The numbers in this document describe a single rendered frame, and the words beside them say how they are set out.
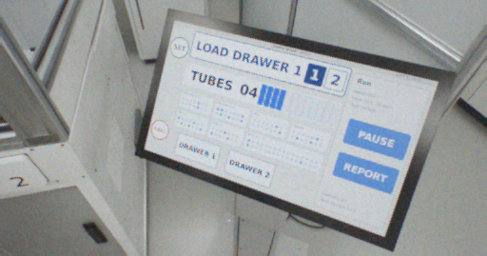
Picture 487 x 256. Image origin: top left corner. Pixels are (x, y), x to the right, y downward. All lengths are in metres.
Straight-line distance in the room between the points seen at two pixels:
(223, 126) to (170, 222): 1.13
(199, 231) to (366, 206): 1.14
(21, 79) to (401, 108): 0.66
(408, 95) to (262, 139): 0.25
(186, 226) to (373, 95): 1.27
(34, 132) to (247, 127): 0.45
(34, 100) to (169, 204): 1.13
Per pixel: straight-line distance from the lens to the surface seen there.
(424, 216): 1.92
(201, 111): 0.56
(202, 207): 1.63
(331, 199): 0.54
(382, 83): 0.52
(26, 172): 0.82
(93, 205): 0.98
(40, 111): 0.69
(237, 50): 0.54
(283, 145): 0.52
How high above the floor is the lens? 1.45
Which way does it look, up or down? 45 degrees down
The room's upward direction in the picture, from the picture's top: 3 degrees clockwise
